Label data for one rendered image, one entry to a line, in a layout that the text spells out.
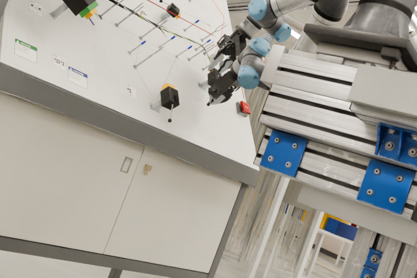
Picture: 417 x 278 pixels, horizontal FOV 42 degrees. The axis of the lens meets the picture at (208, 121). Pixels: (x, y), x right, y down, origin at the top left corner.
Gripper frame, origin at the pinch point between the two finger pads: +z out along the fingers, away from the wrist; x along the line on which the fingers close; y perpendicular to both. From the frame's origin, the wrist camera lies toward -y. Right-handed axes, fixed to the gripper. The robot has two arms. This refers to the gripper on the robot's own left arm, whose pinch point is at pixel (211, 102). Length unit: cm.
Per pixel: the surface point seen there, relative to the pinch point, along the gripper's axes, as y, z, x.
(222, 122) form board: 6.0, 8.5, -7.7
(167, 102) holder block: -29.7, -13.3, 5.3
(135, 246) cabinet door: -50, 28, -23
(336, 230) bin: 224, 202, -121
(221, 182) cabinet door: -6.7, 18.9, -25.6
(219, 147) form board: -5.4, 7.5, -15.3
